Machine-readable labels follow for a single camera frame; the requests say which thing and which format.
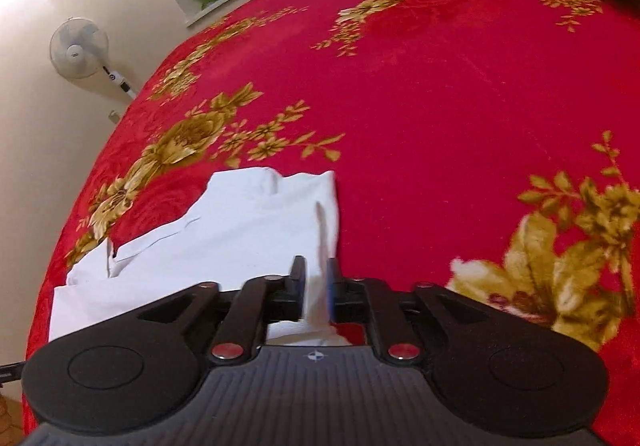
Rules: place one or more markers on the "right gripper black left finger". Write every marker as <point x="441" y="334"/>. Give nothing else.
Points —
<point x="138" y="368"/>

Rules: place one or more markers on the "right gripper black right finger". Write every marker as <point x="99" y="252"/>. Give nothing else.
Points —
<point x="499" y="372"/>

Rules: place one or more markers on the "white shirt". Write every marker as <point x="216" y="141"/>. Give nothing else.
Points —
<point x="247" y="223"/>

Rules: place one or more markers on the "red floral bed blanket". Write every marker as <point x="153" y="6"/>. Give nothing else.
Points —
<point x="491" y="146"/>

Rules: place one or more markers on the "white standing fan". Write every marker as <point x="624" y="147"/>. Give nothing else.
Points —
<point x="78" y="49"/>

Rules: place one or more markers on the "wall power socket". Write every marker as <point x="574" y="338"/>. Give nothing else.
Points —
<point x="114" y="117"/>

